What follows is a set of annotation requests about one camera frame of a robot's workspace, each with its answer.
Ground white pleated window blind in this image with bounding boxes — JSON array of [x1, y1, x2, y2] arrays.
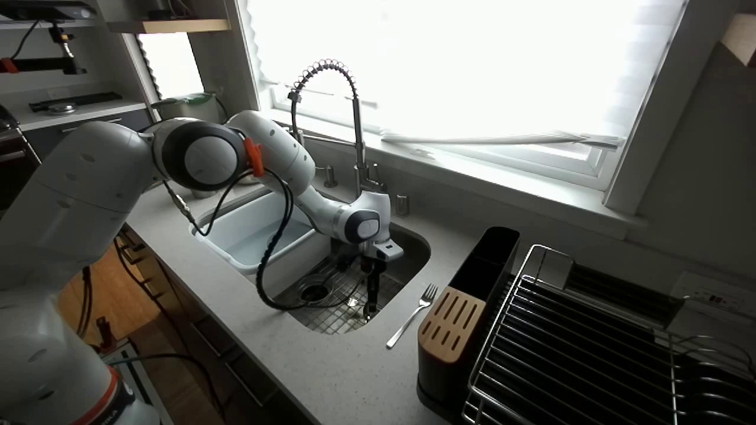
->
[[243, 0, 689, 149]]

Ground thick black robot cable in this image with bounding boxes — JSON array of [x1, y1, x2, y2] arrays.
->
[[252, 162, 374, 314]]

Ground white window frame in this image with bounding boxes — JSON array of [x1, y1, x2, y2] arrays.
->
[[235, 0, 746, 224]]

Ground flat black bar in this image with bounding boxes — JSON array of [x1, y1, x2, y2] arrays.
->
[[28, 93, 126, 115]]

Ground wire sink grid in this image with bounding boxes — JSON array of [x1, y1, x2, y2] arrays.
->
[[275, 251, 409, 339]]

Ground thin black cable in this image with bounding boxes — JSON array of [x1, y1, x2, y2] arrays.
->
[[160, 173, 256, 238]]

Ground chrome spring kitchen faucet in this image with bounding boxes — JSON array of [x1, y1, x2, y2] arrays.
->
[[283, 56, 382, 196]]

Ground black red tool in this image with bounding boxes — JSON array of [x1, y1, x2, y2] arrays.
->
[[0, 19, 90, 78]]

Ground stainless steel sink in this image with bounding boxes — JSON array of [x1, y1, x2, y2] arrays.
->
[[192, 182, 435, 339]]

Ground glass lidded pot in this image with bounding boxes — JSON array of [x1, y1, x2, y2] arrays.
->
[[152, 93, 229, 126]]

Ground black floor cable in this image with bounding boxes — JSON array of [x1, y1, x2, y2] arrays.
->
[[103, 348, 231, 420]]

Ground silver metal fork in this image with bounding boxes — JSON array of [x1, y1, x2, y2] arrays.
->
[[382, 281, 440, 353]]

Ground dark cabinet drawers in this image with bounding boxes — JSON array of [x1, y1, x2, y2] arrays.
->
[[116, 223, 317, 425]]

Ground bamboo knife block insert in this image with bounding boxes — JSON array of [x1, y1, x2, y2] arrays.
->
[[419, 287, 489, 366]]

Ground wooden shelf board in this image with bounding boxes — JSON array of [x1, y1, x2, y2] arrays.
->
[[139, 16, 235, 36]]

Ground black dish drying rack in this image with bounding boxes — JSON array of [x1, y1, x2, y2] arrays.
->
[[458, 241, 756, 425]]

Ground white plastic tub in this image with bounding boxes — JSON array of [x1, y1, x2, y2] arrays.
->
[[196, 191, 333, 297]]

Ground round sink drain strainer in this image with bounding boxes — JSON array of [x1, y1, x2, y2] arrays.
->
[[300, 281, 331, 304]]

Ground chrome soap dispenser pump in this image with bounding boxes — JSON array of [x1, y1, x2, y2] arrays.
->
[[317, 162, 343, 191]]

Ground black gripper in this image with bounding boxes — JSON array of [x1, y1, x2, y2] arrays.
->
[[360, 238, 389, 319]]

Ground grey shelving unit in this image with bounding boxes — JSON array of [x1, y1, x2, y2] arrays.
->
[[0, 0, 238, 209]]

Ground black utensil caddy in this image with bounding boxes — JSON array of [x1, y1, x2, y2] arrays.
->
[[413, 224, 522, 420]]

